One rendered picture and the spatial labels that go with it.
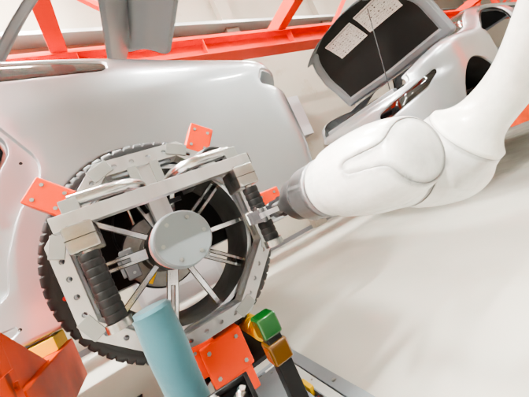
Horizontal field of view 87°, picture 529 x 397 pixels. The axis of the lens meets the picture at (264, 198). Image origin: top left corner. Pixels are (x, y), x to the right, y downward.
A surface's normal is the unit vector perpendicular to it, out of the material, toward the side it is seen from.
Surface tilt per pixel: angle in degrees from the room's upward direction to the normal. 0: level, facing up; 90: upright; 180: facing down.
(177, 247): 90
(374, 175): 98
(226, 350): 90
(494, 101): 94
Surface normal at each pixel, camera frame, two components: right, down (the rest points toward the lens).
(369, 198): -0.43, 0.73
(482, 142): 0.02, 0.04
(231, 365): 0.40, -0.21
